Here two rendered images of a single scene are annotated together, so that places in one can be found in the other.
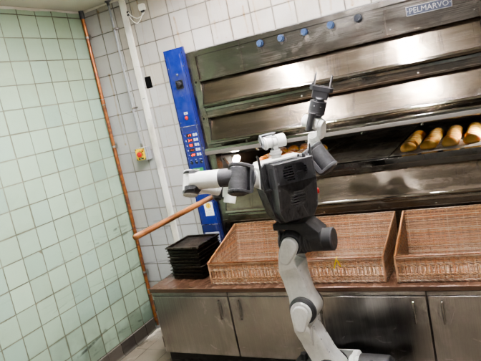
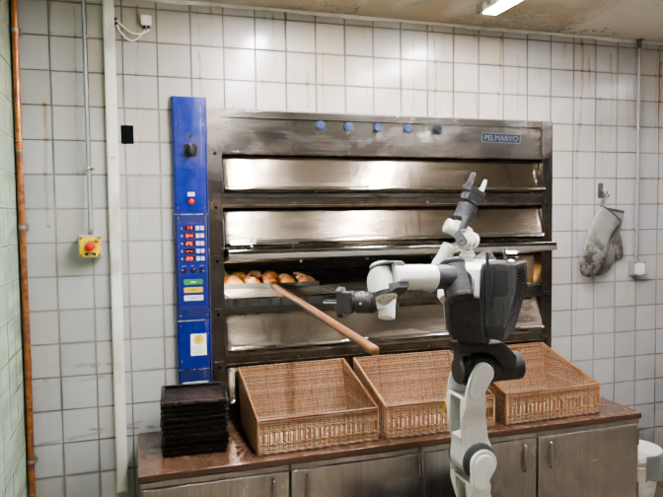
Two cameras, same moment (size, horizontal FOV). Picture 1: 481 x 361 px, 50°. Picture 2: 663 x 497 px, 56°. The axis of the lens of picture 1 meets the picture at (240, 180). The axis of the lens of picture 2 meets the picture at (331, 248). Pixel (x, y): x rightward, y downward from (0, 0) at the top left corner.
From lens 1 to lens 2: 2.26 m
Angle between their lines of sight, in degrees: 45
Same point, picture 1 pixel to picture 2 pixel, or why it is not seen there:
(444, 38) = (511, 172)
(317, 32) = (392, 132)
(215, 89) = (244, 169)
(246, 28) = (307, 102)
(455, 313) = (560, 454)
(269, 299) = (355, 466)
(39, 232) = not seen: outside the picture
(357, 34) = (433, 146)
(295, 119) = (350, 230)
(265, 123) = (310, 228)
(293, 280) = (474, 421)
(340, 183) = not seen: hidden behind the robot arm
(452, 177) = not seen: hidden behind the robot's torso
